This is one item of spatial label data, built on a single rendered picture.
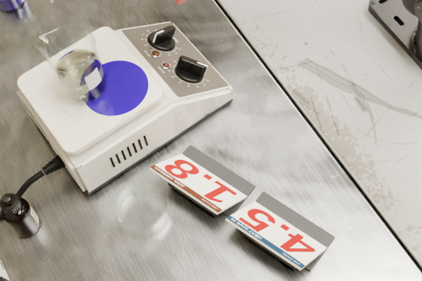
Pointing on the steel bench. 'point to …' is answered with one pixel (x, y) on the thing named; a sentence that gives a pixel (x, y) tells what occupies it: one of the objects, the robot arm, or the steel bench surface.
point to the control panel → (139, 36)
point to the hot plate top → (49, 90)
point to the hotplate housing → (134, 132)
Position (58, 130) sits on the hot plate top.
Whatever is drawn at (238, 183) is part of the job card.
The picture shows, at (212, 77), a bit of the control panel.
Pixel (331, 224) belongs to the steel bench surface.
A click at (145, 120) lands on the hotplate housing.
